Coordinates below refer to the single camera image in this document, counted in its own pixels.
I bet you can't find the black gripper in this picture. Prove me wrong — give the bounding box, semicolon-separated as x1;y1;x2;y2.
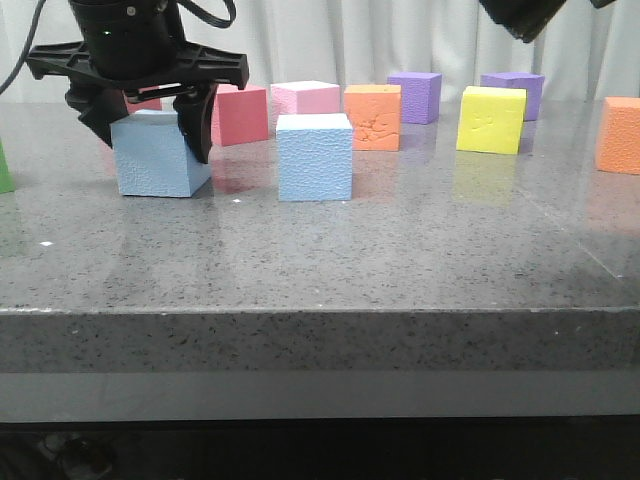
26;1;249;164

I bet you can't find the light blue foam cube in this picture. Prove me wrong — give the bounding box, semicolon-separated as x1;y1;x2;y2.
276;113;353;202
111;109;212;198

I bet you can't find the red foam cube far left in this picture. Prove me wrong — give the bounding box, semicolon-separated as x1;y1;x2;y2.
123;94;163;114

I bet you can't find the red foam cube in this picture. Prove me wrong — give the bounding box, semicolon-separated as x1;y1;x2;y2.
123;94;163;114
211;84;269;146

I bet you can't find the pink foam cube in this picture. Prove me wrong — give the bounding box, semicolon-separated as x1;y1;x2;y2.
270;80;341;131

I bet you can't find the green foam cube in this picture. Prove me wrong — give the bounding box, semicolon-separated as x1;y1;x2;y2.
0;144;15;194

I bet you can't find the orange cracked foam cube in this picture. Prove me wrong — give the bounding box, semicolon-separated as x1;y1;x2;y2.
344;84;402;151

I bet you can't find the purple foam cube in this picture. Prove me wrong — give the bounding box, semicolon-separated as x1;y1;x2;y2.
387;72;443;125
480;72;545;121

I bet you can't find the yellow foam cube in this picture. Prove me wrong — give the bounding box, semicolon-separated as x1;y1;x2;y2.
456;86;527;155

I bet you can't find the orange foam cube far right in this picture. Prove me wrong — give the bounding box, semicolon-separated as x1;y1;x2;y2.
595;97;640;175

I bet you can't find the black cable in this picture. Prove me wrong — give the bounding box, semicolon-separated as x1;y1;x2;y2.
177;0;237;29

